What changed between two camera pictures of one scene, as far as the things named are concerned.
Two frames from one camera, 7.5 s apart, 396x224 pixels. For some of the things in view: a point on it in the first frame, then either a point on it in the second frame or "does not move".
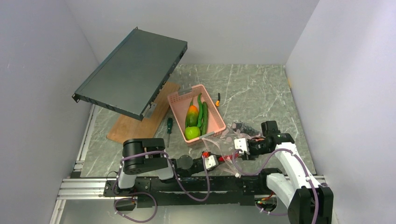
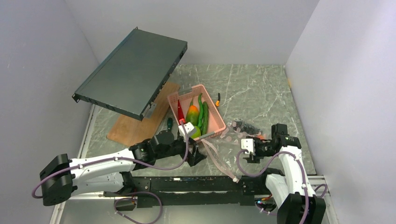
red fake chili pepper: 222,158 → 181,119
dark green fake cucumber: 204,121 does not move
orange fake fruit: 192,116 does not move
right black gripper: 251,156 does not move
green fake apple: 192,132 does not move
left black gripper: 220,163 → 194,157
